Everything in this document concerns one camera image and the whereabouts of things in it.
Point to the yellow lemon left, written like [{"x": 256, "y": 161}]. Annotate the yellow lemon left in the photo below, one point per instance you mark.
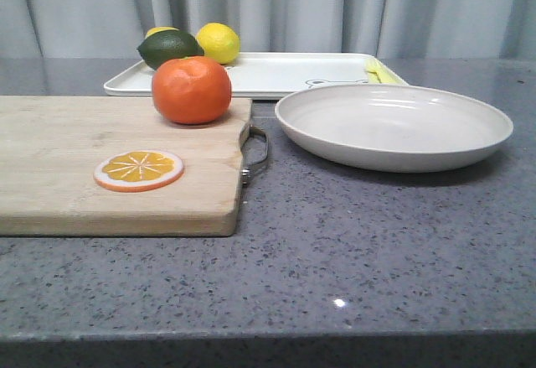
[{"x": 159, "y": 29}]

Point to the white rectangular tray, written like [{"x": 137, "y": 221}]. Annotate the white rectangular tray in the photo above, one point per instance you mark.
[{"x": 271, "y": 75}]

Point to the wooden cutting board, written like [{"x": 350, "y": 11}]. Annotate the wooden cutting board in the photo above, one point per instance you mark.
[{"x": 51, "y": 145}]

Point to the orange slice toy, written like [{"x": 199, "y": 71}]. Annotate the orange slice toy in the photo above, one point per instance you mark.
[{"x": 138, "y": 171}]

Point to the yellow plastic utensil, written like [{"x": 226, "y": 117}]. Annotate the yellow plastic utensil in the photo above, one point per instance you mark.
[{"x": 372, "y": 77}]

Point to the yellow plastic fork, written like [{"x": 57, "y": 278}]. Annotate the yellow plastic fork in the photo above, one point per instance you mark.
[{"x": 385, "y": 75}]

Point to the yellow lemon right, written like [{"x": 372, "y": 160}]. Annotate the yellow lemon right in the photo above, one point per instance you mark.
[{"x": 219, "y": 42}]

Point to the orange fruit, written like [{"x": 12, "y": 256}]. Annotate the orange fruit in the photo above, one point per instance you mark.
[{"x": 193, "y": 90}]

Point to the grey curtain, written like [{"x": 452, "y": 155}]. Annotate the grey curtain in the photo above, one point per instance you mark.
[{"x": 385, "y": 28}]

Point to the yellow lemon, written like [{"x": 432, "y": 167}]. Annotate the yellow lemon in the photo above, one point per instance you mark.
[
  {"x": 159, "y": 29},
  {"x": 219, "y": 42}
]

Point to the white round plate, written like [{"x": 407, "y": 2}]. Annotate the white round plate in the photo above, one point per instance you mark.
[{"x": 390, "y": 128}]

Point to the green lime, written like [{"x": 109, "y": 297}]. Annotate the green lime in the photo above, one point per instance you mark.
[{"x": 166, "y": 45}]

